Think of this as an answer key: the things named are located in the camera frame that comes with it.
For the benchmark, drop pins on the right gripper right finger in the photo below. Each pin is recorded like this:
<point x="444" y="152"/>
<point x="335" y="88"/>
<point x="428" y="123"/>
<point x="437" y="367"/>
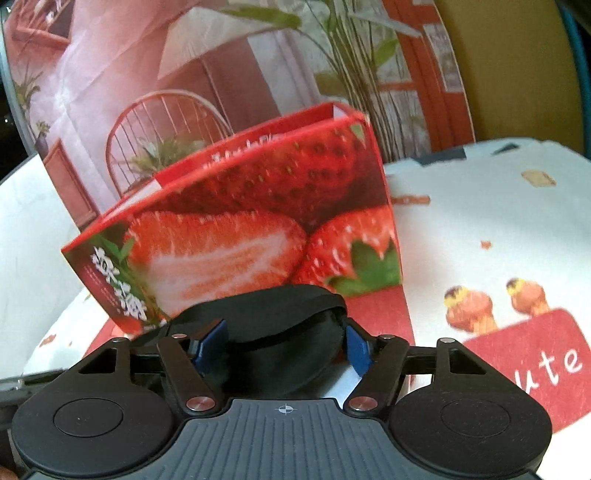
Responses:
<point x="379" y="361"/>

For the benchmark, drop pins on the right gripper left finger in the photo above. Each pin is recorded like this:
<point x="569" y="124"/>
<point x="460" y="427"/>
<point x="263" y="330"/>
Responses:
<point x="185" y="353"/>

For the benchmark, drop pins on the white sock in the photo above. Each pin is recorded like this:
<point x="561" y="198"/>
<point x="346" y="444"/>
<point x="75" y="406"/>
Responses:
<point x="338" y="382"/>

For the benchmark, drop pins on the black eye mask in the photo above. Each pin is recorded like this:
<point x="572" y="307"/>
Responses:
<point x="263" y="344"/>

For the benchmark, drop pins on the printed living room backdrop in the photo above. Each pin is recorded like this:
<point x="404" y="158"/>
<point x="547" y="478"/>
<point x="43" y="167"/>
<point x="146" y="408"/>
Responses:
<point x="104" y="91"/>

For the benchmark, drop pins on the white marble board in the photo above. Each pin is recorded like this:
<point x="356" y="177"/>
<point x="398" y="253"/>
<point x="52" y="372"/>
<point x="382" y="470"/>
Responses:
<point x="47" y="318"/>

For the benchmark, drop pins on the cartoon print table cloth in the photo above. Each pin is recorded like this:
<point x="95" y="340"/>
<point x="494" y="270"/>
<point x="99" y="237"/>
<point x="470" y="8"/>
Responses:
<point x="495" y="258"/>

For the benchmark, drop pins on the red strawberry cardboard box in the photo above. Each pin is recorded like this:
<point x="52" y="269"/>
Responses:
<point x="299" y="200"/>

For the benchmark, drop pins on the yellow wooden board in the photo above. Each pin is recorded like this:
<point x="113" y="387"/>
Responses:
<point x="518" y="69"/>

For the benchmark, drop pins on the teal curtain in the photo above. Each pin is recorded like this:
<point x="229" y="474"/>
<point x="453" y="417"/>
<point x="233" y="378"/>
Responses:
<point x="576" y="19"/>

